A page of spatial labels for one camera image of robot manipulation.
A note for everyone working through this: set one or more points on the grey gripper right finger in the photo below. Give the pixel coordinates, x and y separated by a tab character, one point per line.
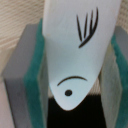
114	81

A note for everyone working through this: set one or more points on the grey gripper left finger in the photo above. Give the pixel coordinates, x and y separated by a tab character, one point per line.
26	81

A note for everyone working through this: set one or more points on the woven grey placemat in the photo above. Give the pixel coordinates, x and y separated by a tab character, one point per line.
14	16

